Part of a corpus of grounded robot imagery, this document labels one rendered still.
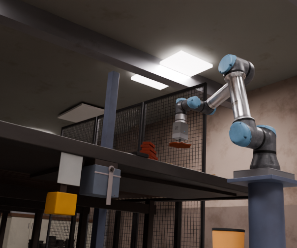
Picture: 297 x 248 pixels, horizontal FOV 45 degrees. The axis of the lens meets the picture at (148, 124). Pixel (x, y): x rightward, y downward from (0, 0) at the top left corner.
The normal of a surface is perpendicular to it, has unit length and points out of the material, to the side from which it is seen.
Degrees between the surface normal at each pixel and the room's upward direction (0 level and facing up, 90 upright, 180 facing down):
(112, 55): 90
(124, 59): 90
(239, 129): 98
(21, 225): 90
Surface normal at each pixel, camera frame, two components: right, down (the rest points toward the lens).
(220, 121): -0.80, -0.22
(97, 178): 0.69, -0.17
